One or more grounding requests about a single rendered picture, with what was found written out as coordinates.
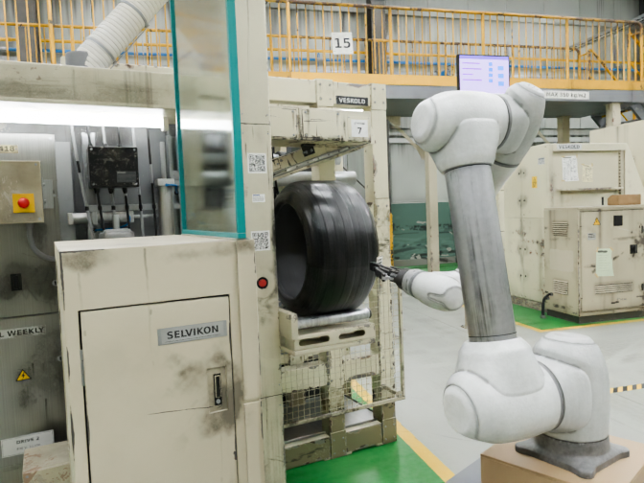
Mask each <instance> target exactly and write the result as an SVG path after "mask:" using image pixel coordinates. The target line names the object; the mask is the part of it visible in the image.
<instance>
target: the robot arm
mask: <svg viewBox="0 0 644 483"><path fill-rule="evenodd" d="M544 109H545V97H544V92H543V91H542V90H540V89H539V88H537V86H535V85H533V84H531V83H528V82H524V81H523V82H518V83H515V84H513V85H511V86H509V87H508V88H507V89H506V91H505V93H504V94H502V93H500V94H491V93H487V92H483V91H469V90H457V91H447V92H442V93H439V94H436V95H434V96H433V97H431V98H429V99H427V100H425V101H423V102H421V103H419V104H418V106H417V107H416V108H415V110H414V113H413V115H412V119H411V132H412V136H413V139H414V141H415V142H416V144H417V145H418V146H419V147H420V148H421V149H422V150H424V151H427V152H428V153H429V155H430V156H431V158H432V160H433V162H434V163H435V165H436V168H437V169H438V171H439V172H440V173H441V174H442V175H444V176H445V177H446V183H447V190H448V203H449V209H450V216H451V223H452V230H453V237H454V242H455V249H456V256H457V263H458V267H457V268H456V270H452V271H433V272H426V271H422V270H421V269H418V268H417V269H411V268H398V267H394V266H390V267H389V266H384V265H382V264H378V263H375V262H370V270H372V271H374V272H375V275H376V276H377V277H379V278H380V279H381V281H382V282H385V281H387V280H390V281H391V282H394V283H396V285H397V286H398V288H399V289H401V290H403V291H404V292H405V293H406V294H407V295H409V296H412V297H414V298H416V299H418V300H419V301H420V302H421V303H423V304H424V305H426V306H428V307H430V308H433V309H435V310H438V311H456V310H458V309H460V308H461V307H462V306H463V304H464V309H465V315H466V322H467V329H468V336H469V340H467V341H465V342H464V343H463V345H462V346H461V348H460V350H459V352H458V359H457V363H456V368H455V373H454V374H453V375H451V376H450V377H449V379H448V382H447V384H446V387H445V389H444V395H443V407H444V412H445V415H446V417H447V420H448V422H449V424H450V425H451V427H452V428H453V429H454V430H455V431H456V432H458V433H459V434H461V435H463V436H465V437H468V438H470V439H473V440H476V441H481V442H485V443H490V444H506V443H512V442H516V441H521V440H525V439H527V440H525V441H521V442H517V443H516V444H515V451H516V452H518V453H522V454H526V455H529V456H532V457H535V458H537V459H540V460H541V461H544V462H546V463H549V464H551V465H554V466H556V467H559V468H561V469H564V470H566V471H569V472H572V473H574V474H576V475H577V476H579V477H581V478H583V479H592V478H594V476H595V474H596V473H597V472H599V471H601V470H603V469H604V468H606V467H608V466H610V465H611V464H613V463H615V462H616V461H618V460H620V459H623V458H628V457H630V450H629V449H628V448H626V447H624V446H620V445H616V444H614V443H611V442H610V436H609V430H610V378H609V371H608V367H607V364H606V362H605V359H604V357H603V354H602V352H601V350H600V348H599V347H598V345H597V344H595V343H594V341H593V340H592V339H591V338H590V337H589V336H586V335H583V334H579V333H567V332H551V333H548V334H547V335H545V336H543V337H541V338H540V339H539V340H538V342H537V343H536V344H535V345H534V347H533V352H532V349H531V346H530V345H529V344H528V343H527V342H526V341H525V340H524V339H522V338H521V337H520V336H517V329H516V323H515V317H514V311H513V304H512V298H511V292H510V286H509V280H508V273H507V267H506V261H505V255H504V249H503V242H502V237H501V230H500V224H499V217H498V211H497V205H496V199H495V197H496V195H497V194H498V192H499V191H500V189H501V188H502V186H503V185H504V184H505V182H506V181H507V180H508V178H509V177H510V176H511V175H512V173H513V172H514V171H515V170H516V168H517V167H518V165H519V164H520V162H521V161H522V159H523V158H524V156H525V155H526V153H527V152H528V150H529V149H530V148H531V146H532V144H533V142H534V140H535V138H536V136H537V134H538V132H539V129H540V127H541V122H542V118H543V114H544ZM528 438H529V439H528Z"/></svg>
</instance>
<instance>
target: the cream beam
mask: <svg viewBox="0 0 644 483"><path fill-rule="evenodd" d="M269 108H270V129H271V146H272V147H291V148H301V144H315V145H316V146H358V145H362V144H366V143H370V142H372V141H371V112H370V111H356V110H340V109H324V108H307V107H291V106H275V105H270V106H269ZM351 119H353V120H367V122H368V137H352V126H351Z"/></svg>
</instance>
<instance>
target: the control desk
mask: <svg viewBox="0 0 644 483"><path fill-rule="evenodd" d="M55 256H56V271H57V298H58V311H59V325H60V339H61V352H62V367H63V380H64V395H65V408H66V423H67V436H68V450H69V464H70V477H71V483H265V452H264V432H263V411H262V400H261V399H260V398H259V397H261V396H262V381H261V361H260V340H259V320H258V299H257V279H256V259H255V240H254V239H249V238H244V239H235V238H225V237H214V236H203V235H193V234H181V236H180V235H170V236H153V237H136V238H119V239H101V240H84V241H55Z"/></svg>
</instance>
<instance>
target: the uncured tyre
mask: <svg viewBox="0 0 644 483"><path fill-rule="evenodd" d="M274 217H275V237H276V261H277V280H278V298H279V300H280V301H281V303H282V304H283V305H284V306H285V307H286V308H287V309H288V310H290V311H291V312H294V313H296V314H297V316H299V317H303V316H310V315H317V314H323V313H330V312H337V311H349V310H355V309H357V308H358V307H359V306H360V305H361V304H362V303H363V302H364V301H365V299H366V298H367V296H368V294H369V292H370V291H371V289H372V287H373V285H374V283H375V281H376V277H377V276H376V275H375V272H374V271H372V270H370V262H375V263H376V262H377V257H378V256H379V255H380V245H379V236H378V231H377V226H376V223H375V220H374V217H373V215H372V212H371V210H370V208H369V206H368V204H367V203H366V201H365V200H364V199H363V197H362V196H361V195H360V194H359V193H358V191H357V190H356V189H355V188H354V187H352V186H351V185H349V184H347V183H344V182H341V181H337V180H310V181H296V182H293V183H290V184H288V185H286V187H285V188H284V189H283V190H282V191H281V192H280V193H279V194H278V195H277V196H276V197H275V199H274Z"/></svg>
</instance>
